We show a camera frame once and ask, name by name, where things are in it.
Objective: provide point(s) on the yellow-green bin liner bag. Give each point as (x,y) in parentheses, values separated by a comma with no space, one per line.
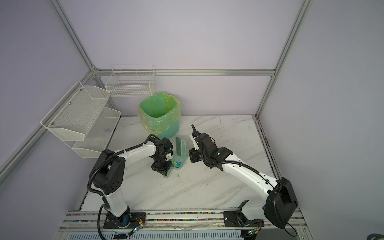
(159,109)

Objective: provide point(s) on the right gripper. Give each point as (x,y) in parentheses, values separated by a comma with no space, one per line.
(191,153)

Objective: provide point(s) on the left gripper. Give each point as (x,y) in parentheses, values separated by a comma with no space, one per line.
(163,170)

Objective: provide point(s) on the white wire basket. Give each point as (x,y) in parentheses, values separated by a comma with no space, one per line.
(131,81)

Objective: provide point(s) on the white mesh two-tier shelf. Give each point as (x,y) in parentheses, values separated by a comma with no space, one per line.
(82,120)

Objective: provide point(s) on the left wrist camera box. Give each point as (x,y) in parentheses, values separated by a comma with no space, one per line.
(169,156)

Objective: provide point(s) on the green plastic trash bin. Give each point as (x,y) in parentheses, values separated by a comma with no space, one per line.
(168,129)

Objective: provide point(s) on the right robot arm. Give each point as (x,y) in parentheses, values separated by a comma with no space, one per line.
(279,195)

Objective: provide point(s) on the green hand brush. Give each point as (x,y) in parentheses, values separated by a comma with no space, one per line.
(181,147)

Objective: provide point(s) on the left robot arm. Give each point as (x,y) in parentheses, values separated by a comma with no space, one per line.
(107,175)

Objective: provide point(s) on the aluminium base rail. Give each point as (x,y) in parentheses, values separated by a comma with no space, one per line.
(179,225)

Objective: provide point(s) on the green plastic dustpan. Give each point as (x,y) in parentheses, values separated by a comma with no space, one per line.
(176,159)

